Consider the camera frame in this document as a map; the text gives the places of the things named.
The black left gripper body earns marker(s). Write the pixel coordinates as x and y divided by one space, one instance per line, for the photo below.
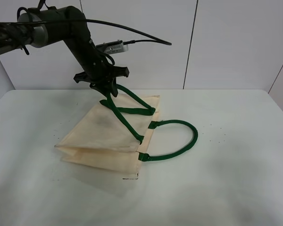
98 71

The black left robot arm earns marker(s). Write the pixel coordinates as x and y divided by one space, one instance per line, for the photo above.
40 28

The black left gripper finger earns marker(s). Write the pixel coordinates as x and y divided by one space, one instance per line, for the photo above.
103 88
113 87

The white linen bag green handles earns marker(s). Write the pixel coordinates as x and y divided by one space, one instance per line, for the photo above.
115 134

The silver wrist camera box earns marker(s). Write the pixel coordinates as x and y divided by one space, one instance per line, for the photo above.
113 47

